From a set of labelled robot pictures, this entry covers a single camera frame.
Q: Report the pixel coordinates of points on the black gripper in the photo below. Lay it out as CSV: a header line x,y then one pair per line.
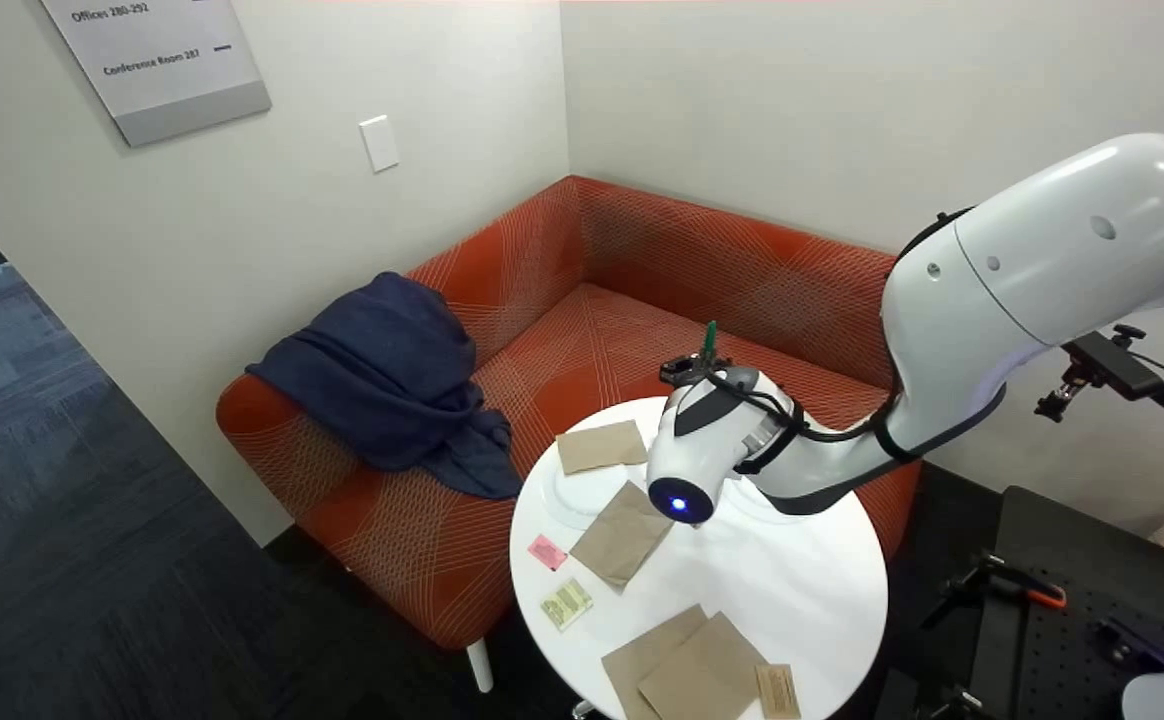
x,y
708,369

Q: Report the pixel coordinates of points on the green capped grey marker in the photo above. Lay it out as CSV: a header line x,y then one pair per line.
x,y
708,342

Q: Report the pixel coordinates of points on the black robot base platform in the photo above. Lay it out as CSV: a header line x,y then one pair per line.
x,y
1003,651

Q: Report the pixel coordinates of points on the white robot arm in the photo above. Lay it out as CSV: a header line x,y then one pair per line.
x,y
966,305

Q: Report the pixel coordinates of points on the brown paper napkin by cup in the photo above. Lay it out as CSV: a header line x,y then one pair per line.
x,y
607,447

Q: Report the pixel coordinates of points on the orange patterned sofa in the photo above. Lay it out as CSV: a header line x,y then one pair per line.
x,y
570,303

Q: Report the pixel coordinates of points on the brown paper napkin centre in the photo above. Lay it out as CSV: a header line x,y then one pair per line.
x,y
623,538

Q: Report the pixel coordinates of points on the round white table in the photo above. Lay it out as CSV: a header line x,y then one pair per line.
x,y
802,590

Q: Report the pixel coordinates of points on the pink sweetener packet far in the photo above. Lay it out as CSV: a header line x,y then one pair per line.
x,y
547,555

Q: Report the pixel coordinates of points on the yellow green sugar packet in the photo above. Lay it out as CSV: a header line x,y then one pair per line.
x,y
566,601

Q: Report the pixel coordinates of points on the large brown paper napkin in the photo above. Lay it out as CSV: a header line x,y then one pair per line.
x,y
691,664

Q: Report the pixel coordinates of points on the small brown paper piece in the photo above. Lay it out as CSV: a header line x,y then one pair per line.
x,y
776,693

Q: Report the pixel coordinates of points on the navy blue jacket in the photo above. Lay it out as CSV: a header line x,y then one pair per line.
x,y
390,375

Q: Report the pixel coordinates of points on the orange handled clamp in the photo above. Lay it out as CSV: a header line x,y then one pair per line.
x,y
997,577

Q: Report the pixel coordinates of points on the black camera stand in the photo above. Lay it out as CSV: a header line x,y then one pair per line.
x,y
1104,360

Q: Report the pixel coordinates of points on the white wall plate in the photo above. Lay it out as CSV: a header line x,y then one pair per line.
x,y
383,141

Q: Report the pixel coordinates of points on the white wall sign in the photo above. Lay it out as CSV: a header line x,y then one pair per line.
x,y
161,66

